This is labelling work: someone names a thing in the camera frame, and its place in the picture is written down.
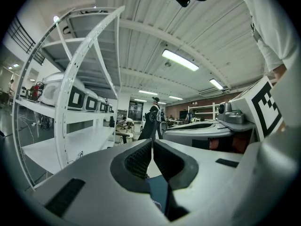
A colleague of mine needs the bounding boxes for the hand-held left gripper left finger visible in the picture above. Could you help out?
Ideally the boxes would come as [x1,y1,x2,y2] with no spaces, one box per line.
[32,139,169,226]

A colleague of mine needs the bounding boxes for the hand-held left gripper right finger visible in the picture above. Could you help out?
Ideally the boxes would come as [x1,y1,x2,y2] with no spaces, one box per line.
[154,139,244,222]

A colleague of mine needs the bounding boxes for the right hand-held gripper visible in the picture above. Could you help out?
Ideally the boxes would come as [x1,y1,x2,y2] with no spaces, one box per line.
[162,76,283,161]

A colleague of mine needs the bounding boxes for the person's right forearm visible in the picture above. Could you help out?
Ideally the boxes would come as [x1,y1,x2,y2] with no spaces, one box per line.
[272,64,288,81]

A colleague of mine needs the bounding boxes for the white metal shelf rack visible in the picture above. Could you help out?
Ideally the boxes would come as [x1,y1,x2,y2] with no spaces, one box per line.
[11,6,127,192]

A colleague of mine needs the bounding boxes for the dark glass door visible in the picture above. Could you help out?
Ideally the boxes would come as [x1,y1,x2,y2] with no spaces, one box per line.
[128,101,144,121]

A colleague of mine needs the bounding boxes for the long ceiling lamp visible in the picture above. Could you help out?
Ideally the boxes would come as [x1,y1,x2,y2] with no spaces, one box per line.
[161,48,200,72]

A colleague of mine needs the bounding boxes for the row of white screen appliances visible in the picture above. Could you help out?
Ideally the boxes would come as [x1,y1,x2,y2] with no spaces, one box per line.
[67,85,114,114]

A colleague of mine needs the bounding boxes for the white domed appliance with vent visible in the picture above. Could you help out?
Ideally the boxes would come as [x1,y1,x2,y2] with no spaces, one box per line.
[41,72,69,106]

